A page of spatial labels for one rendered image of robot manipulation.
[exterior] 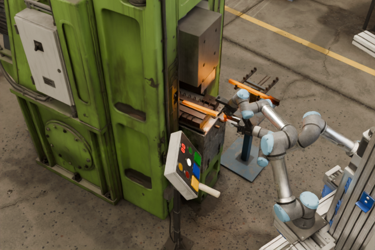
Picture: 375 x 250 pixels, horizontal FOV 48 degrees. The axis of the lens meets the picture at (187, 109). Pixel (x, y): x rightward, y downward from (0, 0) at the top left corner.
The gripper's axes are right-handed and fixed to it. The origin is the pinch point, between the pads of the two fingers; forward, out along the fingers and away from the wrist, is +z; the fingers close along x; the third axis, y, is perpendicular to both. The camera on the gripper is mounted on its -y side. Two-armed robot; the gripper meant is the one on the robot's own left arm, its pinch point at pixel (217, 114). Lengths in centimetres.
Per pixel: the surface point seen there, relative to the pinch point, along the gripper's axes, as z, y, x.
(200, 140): 16.7, 3.9, -15.9
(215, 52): -38.8, -30.4, 6.6
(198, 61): -46, -34, -17
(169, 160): -14, -8, -66
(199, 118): 7.3, -8.1, -7.8
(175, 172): -20, -1, -73
